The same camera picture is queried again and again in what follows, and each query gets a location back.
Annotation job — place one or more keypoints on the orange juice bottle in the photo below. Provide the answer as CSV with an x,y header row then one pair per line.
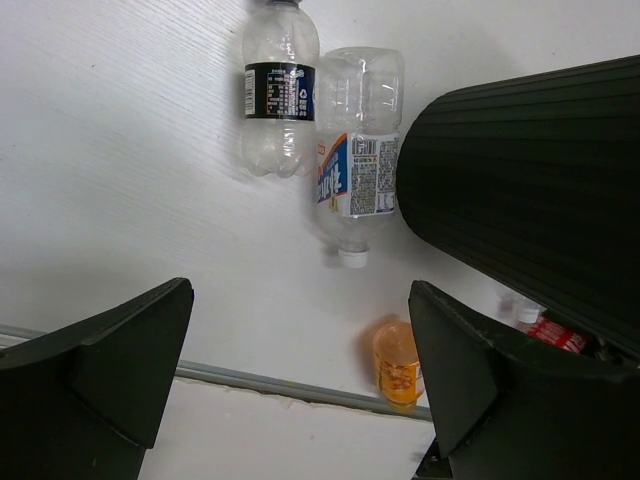
x,y
397,367

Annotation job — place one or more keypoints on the clear bottle red label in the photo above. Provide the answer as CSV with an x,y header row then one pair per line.
x,y
529,317

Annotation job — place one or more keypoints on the grey aluminium table rail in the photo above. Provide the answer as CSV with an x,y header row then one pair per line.
x,y
300,390

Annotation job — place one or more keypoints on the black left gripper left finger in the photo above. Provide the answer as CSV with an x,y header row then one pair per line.
x,y
40,440

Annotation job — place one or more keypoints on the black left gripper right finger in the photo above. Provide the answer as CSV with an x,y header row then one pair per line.
x,y
508,406

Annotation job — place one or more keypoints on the clear bottle black label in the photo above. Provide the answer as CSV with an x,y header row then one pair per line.
x,y
280,52

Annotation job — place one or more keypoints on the black ribbed plastic bin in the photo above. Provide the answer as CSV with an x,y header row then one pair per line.
x,y
534,181

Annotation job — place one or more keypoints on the clear bottle white blue label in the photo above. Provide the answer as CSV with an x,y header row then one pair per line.
x,y
358,112

